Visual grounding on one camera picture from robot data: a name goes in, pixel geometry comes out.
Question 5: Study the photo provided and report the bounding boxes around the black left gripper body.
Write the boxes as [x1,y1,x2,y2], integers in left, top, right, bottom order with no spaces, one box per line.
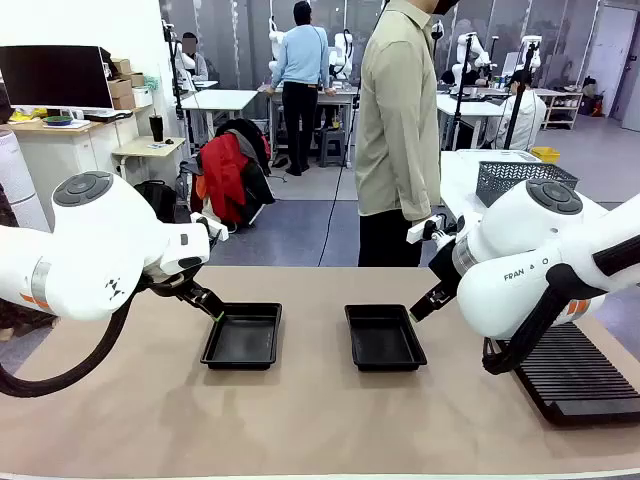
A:
[143,264,204,296]

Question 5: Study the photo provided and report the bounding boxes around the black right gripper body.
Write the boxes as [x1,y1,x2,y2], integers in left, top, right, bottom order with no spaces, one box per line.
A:
[428,239,460,301]

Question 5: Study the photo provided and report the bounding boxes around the black ESD tray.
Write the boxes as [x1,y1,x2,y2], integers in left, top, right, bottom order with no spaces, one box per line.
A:
[200,302,284,372]
[344,303,429,373]

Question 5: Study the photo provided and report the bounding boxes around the beige sleeved right forearm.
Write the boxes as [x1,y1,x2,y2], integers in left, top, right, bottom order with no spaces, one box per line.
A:
[394,139,441,224]

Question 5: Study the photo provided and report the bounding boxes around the black bag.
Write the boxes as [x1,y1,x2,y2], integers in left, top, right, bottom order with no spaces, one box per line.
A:
[133,179,179,225]

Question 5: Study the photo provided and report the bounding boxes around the grey plastic mesh basket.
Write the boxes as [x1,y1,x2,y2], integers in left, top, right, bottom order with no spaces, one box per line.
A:
[474,160,580,209]

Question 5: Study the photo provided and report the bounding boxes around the red jacket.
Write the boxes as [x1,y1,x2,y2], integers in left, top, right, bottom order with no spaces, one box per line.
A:
[199,132,251,226]

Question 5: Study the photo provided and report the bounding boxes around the small wooden side desk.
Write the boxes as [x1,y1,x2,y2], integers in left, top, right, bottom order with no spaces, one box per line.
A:
[110,135,187,196]

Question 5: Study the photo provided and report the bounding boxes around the person in beige shirt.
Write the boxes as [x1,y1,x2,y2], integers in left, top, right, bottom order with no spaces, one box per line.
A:
[353,0,460,268]

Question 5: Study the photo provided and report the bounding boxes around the black tumbler with straw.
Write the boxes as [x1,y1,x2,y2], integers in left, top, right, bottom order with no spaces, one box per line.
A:
[148,107,166,144]

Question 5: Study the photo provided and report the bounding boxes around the white workshop table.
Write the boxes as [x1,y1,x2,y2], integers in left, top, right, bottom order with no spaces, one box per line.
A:
[258,84,360,166]
[179,88,260,156]
[436,92,506,151]

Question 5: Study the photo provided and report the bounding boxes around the grey plastic stool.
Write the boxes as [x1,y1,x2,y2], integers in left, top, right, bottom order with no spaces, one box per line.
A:
[318,127,347,169]

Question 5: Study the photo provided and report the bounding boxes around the black tripod pole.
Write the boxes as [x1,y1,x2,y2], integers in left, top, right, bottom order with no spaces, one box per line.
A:
[502,42,539,150]
[162,19,189,136]
[452,32,474,151]

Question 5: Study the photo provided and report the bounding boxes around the black slotted board rack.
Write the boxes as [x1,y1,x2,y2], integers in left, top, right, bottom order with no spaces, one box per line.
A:
[509,319,640,427]

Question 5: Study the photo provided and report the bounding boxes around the seated person in white hoodie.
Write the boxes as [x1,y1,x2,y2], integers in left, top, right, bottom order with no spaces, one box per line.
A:
[487,69,548,151]

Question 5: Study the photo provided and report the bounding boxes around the white floor appliance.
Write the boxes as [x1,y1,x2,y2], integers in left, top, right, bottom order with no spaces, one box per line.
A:
[0,124,51,234]

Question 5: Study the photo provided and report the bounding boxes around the white storage shelf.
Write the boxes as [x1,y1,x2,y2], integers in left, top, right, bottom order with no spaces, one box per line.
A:
[542,88,585,131]

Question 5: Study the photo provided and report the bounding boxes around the seated person in grey top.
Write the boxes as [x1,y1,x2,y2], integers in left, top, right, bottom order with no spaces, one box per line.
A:
[175,32,210,84]

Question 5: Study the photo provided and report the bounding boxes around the black computer monitor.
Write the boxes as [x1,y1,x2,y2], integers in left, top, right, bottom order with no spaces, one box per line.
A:
[0,44,115,112]

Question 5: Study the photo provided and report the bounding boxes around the person in light blue shirt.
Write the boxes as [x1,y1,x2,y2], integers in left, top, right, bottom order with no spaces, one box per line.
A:
[264,0,337,177]

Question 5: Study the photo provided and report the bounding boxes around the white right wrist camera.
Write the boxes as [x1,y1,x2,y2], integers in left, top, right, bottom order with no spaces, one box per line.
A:
[406,213,454,245]

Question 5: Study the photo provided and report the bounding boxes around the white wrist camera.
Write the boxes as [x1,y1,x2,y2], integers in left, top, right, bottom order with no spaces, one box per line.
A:
[406,213,454,245]
[189,212,230,242]

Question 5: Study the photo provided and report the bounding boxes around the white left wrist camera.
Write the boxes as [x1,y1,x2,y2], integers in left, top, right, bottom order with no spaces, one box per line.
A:
[189,212,230,242]

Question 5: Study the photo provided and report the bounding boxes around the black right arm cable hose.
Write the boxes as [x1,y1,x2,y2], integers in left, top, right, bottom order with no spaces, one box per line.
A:
[482,234,640,376]

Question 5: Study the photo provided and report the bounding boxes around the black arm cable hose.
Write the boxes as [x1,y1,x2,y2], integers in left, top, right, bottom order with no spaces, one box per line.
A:
[0,284,146,400]
[482,234,640,376]

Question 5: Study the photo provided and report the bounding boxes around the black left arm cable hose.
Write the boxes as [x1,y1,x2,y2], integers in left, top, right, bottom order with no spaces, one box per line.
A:
[0,284,146,400]

